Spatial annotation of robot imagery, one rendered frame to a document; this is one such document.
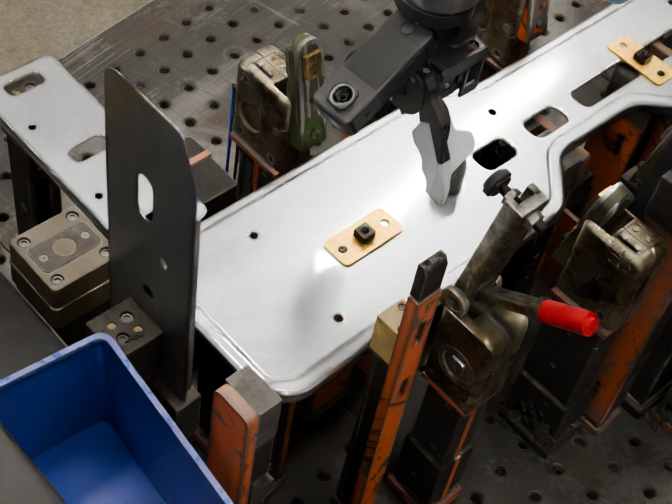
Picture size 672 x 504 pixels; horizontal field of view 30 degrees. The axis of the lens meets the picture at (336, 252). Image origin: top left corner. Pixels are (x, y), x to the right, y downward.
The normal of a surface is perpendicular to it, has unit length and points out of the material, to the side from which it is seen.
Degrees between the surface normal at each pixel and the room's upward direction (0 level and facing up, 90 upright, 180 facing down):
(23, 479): 0
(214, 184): 0
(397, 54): 27
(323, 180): 0
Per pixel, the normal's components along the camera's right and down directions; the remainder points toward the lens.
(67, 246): 0.12, -0.62
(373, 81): -0.22, -0.35
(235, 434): -0.73, 0.47
